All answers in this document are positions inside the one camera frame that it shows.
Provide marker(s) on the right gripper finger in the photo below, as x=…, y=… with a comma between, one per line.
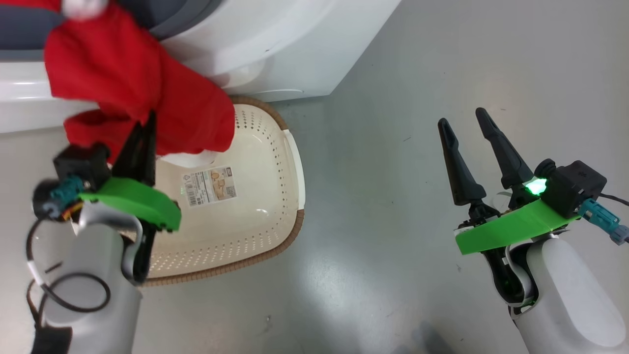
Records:
x=459, y=172
x=506, y=157

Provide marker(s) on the teal camera connector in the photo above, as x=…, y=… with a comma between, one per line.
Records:
x=66, y=191
x=602, y=219

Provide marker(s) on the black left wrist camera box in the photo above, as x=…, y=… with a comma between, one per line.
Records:
x=83, y=164

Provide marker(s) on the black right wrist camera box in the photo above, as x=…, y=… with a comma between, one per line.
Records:
x=572, y=187

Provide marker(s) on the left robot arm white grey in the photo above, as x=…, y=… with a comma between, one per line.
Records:
x=93, y=295

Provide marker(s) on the red garment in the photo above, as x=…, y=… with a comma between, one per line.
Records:
x=132, y=73

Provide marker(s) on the teal right camera connector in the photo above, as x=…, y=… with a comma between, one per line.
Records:
x=602, y=219

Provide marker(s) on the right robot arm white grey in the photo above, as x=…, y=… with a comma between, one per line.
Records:
x=575, y=300

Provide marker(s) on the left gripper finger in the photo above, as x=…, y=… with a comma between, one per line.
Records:
x=128, y=152
x=150, y=147

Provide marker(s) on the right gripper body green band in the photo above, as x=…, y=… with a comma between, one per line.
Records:
x=511, y=228

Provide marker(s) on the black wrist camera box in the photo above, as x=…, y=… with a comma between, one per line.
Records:
x=572, y=187
x=83, y=164

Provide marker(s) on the white washing machine body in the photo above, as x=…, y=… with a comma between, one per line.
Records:
x=275, y=44

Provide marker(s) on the barcode product label sticker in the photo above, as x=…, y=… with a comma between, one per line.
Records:
x=210, y=186

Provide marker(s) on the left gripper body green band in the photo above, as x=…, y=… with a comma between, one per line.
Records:
x=137, y=201

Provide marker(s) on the cream perforated laundry basket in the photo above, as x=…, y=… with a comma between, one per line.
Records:
x=255, y=211

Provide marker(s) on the teal left camera connector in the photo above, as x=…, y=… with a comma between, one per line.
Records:
x=66, y=191

